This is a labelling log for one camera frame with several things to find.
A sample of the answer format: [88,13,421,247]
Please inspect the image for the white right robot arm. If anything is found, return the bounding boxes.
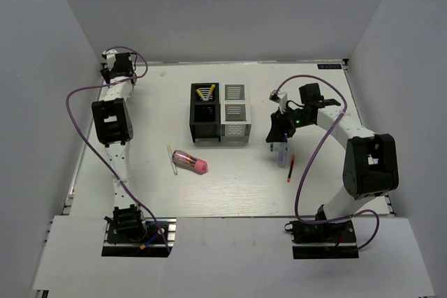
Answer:
[266,83,399,241]

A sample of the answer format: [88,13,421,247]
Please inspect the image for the right XDOF logo sticker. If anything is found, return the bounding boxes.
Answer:
[317,64,342,70]

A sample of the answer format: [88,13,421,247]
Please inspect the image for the pale green capped white marker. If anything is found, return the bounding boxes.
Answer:
[167,145,178,176]

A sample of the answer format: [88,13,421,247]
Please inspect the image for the red orange pen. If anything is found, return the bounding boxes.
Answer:
[286,153,296,183]

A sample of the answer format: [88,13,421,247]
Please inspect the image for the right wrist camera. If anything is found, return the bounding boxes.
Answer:
[269,90,288,114]

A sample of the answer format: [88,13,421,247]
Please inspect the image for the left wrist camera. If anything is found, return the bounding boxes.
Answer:
[101,49,118,61]

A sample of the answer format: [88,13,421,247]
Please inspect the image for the clear spray bottle blue cap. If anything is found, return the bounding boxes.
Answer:
[277,138,288,168]

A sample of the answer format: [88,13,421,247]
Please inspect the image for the black slotted organizer box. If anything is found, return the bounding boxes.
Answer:
[189,82,221,142]

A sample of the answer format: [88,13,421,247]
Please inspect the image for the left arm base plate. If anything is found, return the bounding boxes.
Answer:
[101,218,177,258]

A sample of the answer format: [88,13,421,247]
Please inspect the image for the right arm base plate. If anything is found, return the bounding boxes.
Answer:
[284,221,359,260]

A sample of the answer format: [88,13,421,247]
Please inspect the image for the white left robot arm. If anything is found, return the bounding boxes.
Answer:
[91,49,148,241]

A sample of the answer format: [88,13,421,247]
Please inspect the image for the white slotted organizer box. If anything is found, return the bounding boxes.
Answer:
[220,84,252,143]

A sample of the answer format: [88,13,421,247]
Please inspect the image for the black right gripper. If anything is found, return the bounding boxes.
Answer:
[267,105,314,143]

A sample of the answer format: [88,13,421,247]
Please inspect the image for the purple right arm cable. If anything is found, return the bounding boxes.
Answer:
[277,74,380,251]

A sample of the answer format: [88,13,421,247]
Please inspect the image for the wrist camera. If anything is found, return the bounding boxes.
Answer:
[269,90,288,114]
[101,49,118,61]

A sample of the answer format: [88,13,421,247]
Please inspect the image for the pink marker set bottle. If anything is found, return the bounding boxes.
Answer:
[173,150,208,174]

